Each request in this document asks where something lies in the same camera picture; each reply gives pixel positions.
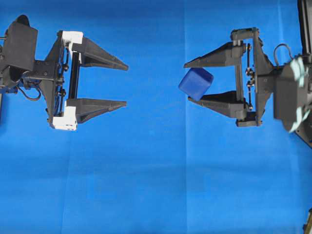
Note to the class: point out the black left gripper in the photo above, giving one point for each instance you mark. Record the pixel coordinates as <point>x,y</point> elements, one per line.
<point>65,115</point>

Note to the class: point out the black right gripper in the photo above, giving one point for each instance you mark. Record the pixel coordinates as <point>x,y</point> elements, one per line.
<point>229,54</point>

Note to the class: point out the blue block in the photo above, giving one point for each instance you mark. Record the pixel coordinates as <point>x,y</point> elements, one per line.
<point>196,82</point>

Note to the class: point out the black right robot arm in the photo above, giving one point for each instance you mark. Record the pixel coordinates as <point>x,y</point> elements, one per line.
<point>305,128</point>

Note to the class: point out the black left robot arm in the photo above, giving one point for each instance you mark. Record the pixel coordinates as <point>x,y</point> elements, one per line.
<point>32,79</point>

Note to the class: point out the blue table cloth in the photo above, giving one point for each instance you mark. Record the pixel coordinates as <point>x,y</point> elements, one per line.
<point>162,164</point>

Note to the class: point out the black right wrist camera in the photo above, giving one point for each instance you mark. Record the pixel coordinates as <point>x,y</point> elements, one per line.
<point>291,95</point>

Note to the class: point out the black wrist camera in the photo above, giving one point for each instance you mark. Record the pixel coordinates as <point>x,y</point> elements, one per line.
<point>18,50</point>
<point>291,95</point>

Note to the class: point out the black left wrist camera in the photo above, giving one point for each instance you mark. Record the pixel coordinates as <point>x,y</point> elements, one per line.
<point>18,50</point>

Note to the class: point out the black aluminium frame rail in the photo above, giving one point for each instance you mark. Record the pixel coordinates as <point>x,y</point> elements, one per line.
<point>305,22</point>

